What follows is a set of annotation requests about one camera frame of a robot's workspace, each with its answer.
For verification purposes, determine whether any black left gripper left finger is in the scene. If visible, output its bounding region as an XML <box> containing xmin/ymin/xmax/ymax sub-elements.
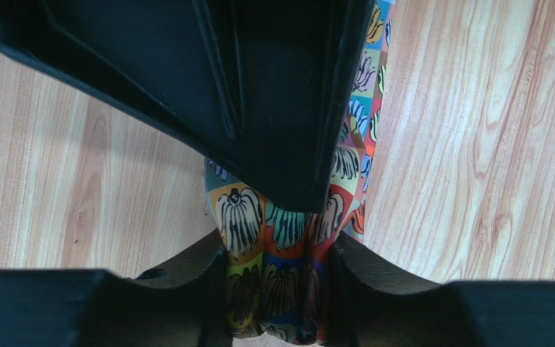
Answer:
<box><xmin>0</xmin><ymin>232</ymin><xmax>233</xmax><ymax>346</ymax></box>

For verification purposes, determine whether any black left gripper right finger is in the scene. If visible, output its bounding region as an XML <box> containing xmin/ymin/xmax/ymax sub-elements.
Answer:
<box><xmin>328</xmin><ymin>235</ymin><xmax>555</xmax><ymax>346</ymax></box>

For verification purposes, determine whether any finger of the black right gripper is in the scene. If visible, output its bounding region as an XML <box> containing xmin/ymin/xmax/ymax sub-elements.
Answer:
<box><xmin>0</xmin><ymin>1</ymin><xmax>374</xmax><ymax>213</ymax></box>

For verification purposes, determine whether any colourful patterned tie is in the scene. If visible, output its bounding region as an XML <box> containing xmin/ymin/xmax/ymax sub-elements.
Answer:
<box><xmin>205</xmin><ymin>1</ymin><xmax>394</xmax><ymax>346</ymax></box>

